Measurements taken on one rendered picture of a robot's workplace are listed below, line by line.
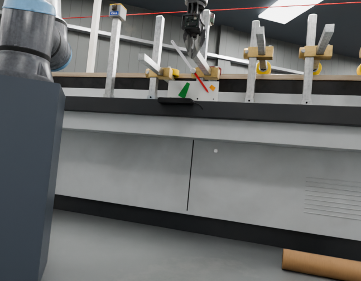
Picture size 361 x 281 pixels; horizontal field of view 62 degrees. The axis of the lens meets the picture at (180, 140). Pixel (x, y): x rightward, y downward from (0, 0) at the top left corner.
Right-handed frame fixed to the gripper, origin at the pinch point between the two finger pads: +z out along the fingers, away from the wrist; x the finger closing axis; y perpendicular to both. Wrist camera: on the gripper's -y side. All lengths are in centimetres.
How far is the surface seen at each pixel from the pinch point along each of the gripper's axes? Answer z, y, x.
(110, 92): 10, -30, -53
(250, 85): 3.8, -29.6, 20.8
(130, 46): -169, -425, -257
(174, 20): -242, -473, -186
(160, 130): 27.9, -31.4, -22.6
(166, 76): 0.5, -28.9, -21.4
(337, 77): -6, -51, 61
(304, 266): 79, -17, 49
